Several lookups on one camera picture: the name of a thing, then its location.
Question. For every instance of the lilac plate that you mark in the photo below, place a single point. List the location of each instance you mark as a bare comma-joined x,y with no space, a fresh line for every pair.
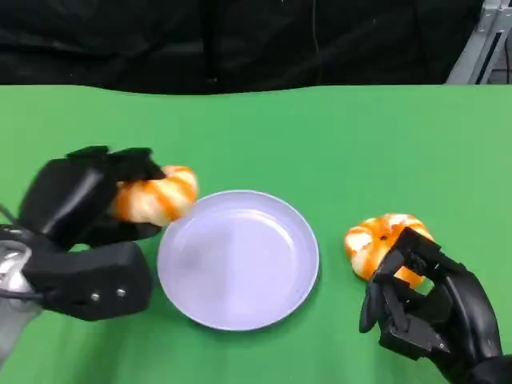
240,264

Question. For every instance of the black backdrop curtain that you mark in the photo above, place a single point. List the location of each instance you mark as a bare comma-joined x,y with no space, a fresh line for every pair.
160,40

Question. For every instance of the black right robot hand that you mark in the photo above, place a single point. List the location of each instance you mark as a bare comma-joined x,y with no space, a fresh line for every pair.
470,312

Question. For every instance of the aluminium frame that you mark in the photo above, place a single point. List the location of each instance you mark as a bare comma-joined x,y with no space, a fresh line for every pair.
484,44

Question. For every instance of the orange white toy bread roll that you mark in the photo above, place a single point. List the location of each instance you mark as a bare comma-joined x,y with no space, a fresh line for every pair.
368,242
160,198

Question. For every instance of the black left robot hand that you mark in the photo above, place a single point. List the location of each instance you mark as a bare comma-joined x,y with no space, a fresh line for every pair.
64,200

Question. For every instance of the green table cloth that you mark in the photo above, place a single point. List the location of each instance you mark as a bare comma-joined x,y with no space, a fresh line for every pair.
280,136

